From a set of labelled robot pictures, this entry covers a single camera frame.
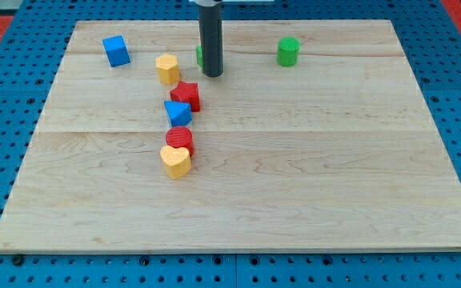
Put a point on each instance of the green block behind rod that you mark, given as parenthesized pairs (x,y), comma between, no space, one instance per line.
(199,56)

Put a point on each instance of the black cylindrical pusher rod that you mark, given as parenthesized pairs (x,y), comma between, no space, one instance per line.
(210,29)

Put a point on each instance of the red star block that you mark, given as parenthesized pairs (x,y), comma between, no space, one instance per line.
(187,92)

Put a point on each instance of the blue triangle block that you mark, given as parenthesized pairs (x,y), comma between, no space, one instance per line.
(179,113)

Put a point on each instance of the green cylinder block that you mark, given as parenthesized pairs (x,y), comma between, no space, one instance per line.
(288,51)

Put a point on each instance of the yellow heart block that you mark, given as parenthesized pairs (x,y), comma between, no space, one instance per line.
(176,161)

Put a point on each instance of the red cylinder block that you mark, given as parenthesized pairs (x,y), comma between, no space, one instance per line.
(180,136)

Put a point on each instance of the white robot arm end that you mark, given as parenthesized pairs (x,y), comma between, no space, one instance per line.
(230,1)

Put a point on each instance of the wooden board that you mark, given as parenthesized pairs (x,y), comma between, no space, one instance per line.
(337,154)

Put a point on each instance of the yellow hexagon block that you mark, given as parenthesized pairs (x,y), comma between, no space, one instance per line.
(167,69)

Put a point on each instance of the blue cube block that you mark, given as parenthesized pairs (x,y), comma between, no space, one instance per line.
(116,50)

